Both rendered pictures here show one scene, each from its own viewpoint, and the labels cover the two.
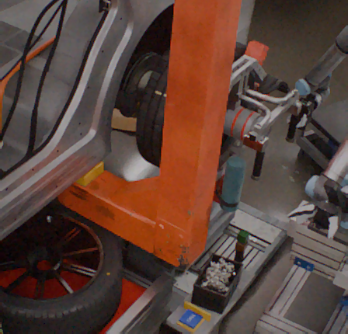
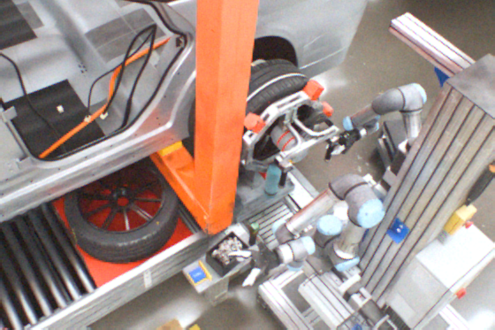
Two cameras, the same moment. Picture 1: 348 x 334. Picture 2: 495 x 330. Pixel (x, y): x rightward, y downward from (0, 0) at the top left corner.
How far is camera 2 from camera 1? 110 cm
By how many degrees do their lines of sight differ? 19
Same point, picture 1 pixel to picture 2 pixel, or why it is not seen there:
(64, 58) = (165, 62)
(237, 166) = (273, 172)
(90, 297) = (136, 238)
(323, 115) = (399, 128)
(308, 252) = not seen: hidden behind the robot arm
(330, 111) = not seen: hidden behind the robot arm
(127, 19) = not seen: hidden behind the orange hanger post
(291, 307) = (292, 282)
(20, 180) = (99, 152)
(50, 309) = (106, 239)
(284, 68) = (407, 67)
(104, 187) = (175, 160)
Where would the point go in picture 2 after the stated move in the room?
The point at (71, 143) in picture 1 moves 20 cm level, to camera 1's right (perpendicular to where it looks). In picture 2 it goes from (149, 129) to (182, 143)
